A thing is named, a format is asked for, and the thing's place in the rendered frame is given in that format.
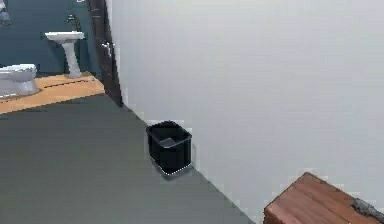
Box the black square bin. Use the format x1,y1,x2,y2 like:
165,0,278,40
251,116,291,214
145,120,193,176

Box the dark brown room door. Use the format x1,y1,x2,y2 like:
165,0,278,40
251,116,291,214
86,0,124,108

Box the brown wooden table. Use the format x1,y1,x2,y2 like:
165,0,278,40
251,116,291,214
263,171,384,224

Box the dark sink faucet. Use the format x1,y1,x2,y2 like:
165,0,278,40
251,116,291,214
65,14,82,33

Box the white toilet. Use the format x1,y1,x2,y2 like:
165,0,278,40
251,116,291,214
0,63,41,99

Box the grey lumpy object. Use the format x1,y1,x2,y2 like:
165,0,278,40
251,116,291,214
351,197,384,224

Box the silver door handle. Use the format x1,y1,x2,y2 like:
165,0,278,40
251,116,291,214
101,40,115,57

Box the white pedestal sink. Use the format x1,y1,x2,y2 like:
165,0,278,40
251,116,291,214
44,30,86,80

